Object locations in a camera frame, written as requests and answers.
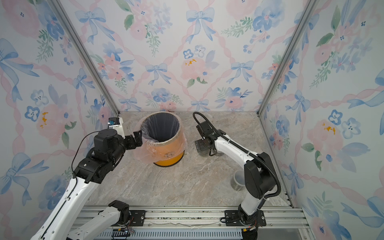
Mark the right aluminium corner post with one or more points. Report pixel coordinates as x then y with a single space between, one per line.
291 47

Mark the aluminium frame rail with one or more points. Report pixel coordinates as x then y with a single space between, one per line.
203 223

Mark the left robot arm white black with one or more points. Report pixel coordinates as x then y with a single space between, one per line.
102 159

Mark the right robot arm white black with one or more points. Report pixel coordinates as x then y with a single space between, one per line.
261 179

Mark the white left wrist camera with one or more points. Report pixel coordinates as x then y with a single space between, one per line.
116 123

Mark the orange trash bin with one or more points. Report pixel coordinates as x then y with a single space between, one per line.
165 138

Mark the left aluminium corner post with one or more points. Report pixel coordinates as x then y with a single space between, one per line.
82 51

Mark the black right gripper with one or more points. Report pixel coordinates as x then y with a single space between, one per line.
200 145

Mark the aluminium corner post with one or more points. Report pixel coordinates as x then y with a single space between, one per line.
82 51
291 47

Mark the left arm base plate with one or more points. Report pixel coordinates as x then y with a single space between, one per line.
137 218

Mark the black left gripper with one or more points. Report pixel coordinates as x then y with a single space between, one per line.
139 138

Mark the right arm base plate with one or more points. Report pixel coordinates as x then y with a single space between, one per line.
238 218

